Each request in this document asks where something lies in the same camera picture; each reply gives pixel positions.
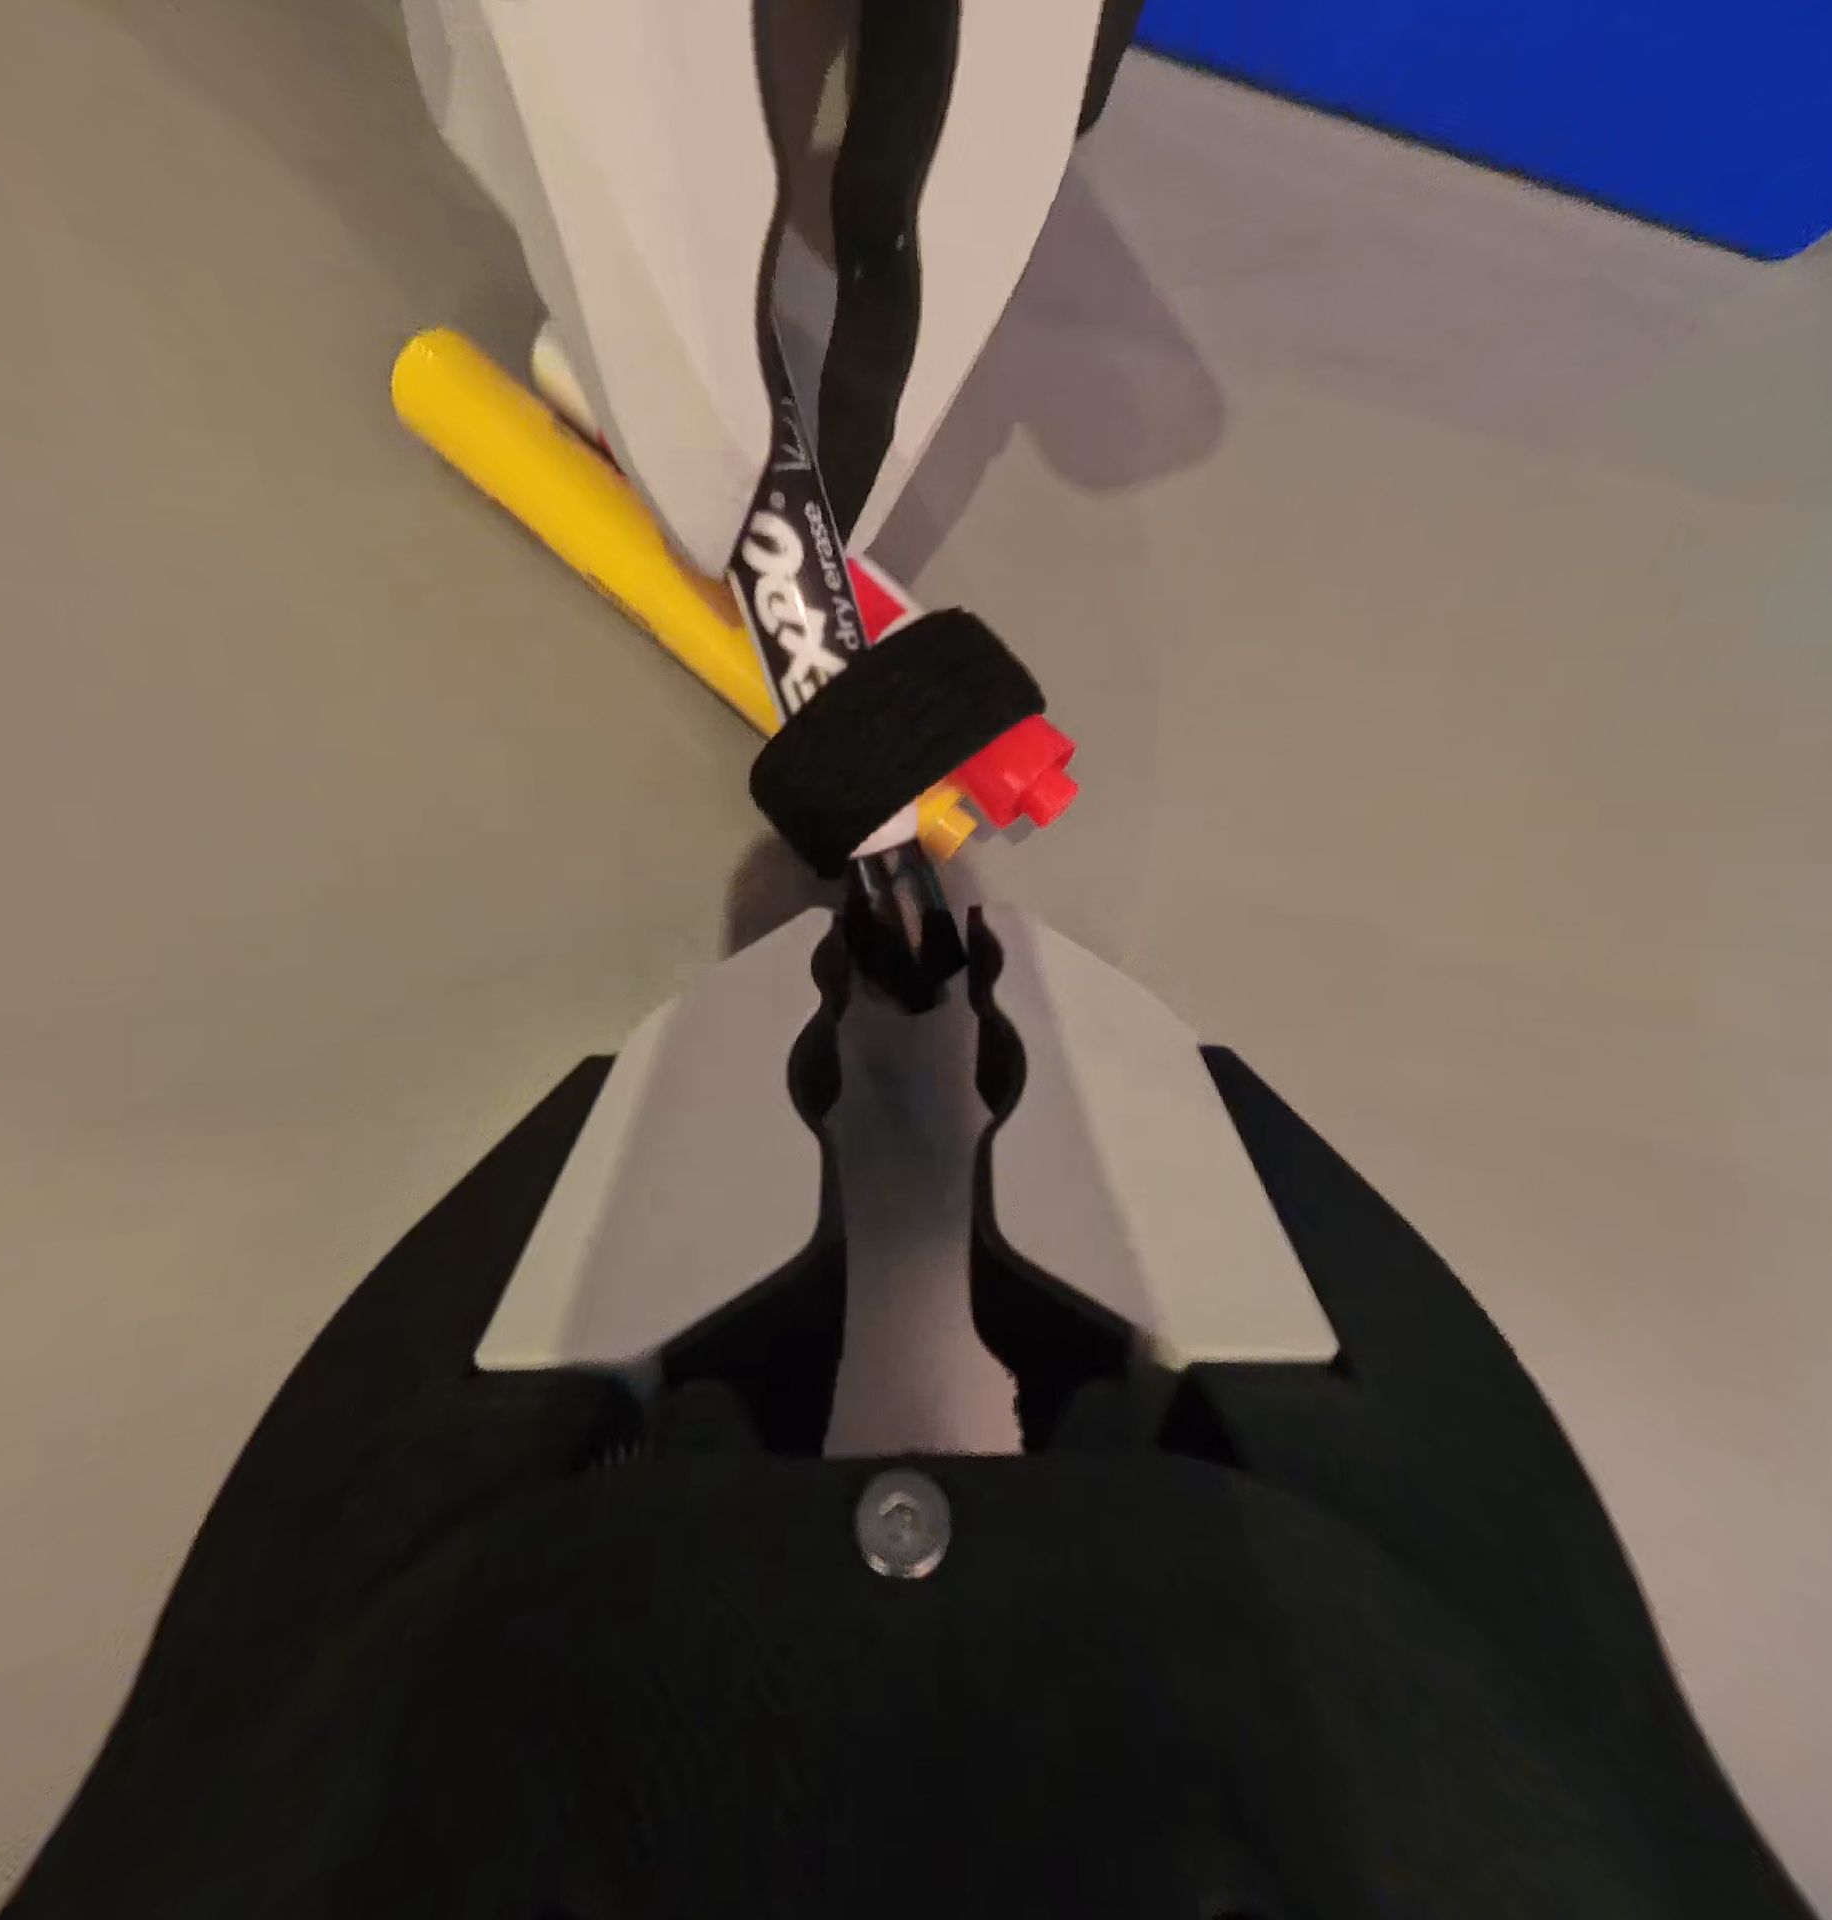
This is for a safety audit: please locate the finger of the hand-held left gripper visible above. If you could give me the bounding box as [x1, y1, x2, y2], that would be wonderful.
[515, 0, 797, 586]
[822, 0, 1116, 533]

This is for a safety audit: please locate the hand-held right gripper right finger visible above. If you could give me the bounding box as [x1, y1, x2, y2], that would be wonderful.
[964, 902, 1337, 1454]

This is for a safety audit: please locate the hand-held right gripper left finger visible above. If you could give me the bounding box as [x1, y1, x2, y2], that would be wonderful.
[475, 905, 854, 1458]

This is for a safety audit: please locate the yellow marker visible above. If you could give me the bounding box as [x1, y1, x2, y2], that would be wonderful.
[391, 328, 982, 867]

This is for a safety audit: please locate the black dry-erase marker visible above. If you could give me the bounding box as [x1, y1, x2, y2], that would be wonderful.
[725, 224, 966, 1013]

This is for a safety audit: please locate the black hook-and-loop tie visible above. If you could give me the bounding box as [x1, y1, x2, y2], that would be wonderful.
[746, 605, 1047, 883]

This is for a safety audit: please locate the blue plastic bin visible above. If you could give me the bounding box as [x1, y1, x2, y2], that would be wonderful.
[1134, 0, 1832, 263]

